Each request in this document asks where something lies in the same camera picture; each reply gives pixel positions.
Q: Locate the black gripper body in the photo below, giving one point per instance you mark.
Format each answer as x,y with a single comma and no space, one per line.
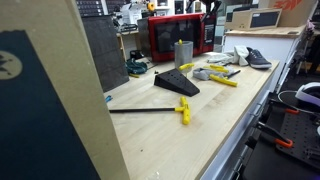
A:
210,2

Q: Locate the silver cylindrical container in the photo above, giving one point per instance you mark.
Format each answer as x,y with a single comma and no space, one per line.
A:
183,55

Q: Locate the black wedge wrench stand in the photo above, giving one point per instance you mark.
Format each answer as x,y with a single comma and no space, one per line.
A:
176,83

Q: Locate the white glass door cabinet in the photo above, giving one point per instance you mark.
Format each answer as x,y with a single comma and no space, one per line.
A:
171,6

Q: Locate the cardboard box dark label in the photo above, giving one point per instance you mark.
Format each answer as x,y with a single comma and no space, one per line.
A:
256,23

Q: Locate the red black microwave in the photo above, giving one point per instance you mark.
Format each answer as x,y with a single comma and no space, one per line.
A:
166,36

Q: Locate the white cloth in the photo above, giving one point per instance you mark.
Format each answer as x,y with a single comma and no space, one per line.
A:
238,55

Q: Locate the small yellow black device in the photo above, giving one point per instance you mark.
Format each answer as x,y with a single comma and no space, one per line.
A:
151,6

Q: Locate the white cabinet wooden counter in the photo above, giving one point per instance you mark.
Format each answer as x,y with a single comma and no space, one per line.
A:
260,43

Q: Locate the gray cloth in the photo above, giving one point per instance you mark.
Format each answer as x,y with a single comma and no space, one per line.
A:
201,74

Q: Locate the gray canvas shoe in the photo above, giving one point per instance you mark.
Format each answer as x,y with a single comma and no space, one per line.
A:
258,60

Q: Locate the white lab machine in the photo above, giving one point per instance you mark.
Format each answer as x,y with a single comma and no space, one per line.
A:
131,13

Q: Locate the wooden side table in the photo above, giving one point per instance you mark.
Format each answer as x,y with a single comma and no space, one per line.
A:
128,33

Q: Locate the small black bag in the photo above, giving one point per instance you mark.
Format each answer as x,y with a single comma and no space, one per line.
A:
136,54

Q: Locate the cardboard box red print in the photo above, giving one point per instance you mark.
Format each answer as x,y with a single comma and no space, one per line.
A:
296,13

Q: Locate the dark gray mesh panel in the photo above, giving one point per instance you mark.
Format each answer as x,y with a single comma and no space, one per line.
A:
103,50

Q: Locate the black slotted bins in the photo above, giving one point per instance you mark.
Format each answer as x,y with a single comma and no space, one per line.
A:
89,7

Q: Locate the white workbench base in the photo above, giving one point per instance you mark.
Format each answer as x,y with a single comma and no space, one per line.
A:
233,146

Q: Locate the large cardboard box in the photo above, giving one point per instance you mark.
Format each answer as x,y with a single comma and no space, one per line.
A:
66,100

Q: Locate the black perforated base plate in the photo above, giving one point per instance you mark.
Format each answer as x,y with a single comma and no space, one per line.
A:
300,133

